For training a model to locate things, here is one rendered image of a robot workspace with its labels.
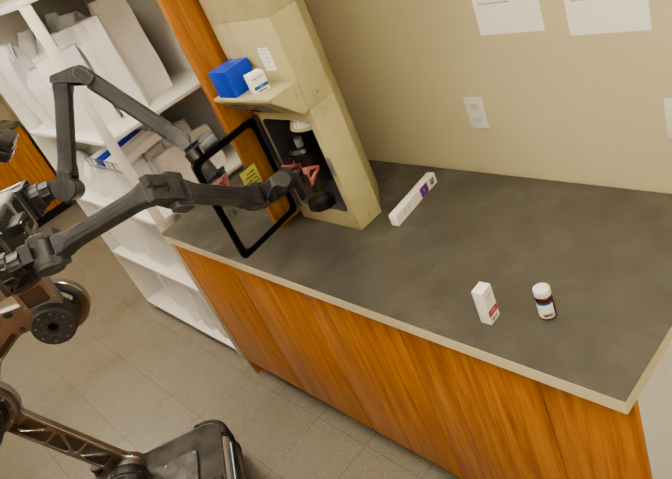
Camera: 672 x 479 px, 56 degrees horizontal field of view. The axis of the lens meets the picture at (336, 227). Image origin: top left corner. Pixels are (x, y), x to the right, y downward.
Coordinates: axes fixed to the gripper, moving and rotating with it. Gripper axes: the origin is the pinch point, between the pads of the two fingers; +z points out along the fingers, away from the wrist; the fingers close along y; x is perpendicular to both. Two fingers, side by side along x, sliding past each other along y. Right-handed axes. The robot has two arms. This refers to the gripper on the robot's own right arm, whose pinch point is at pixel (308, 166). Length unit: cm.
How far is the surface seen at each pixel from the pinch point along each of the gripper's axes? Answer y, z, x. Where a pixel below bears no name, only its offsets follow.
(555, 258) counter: -86, 2, 23
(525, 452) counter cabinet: -84, -28, 70
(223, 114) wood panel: 21.2, -10.1, -24.7
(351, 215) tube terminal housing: -14.3, -0.8, 17.6
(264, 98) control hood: -11.8, -15.1, -32.4
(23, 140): 482, 54, 36
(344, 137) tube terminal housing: -16.7, 5.5, -9.1
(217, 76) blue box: 7.9, -14.8, -40.0
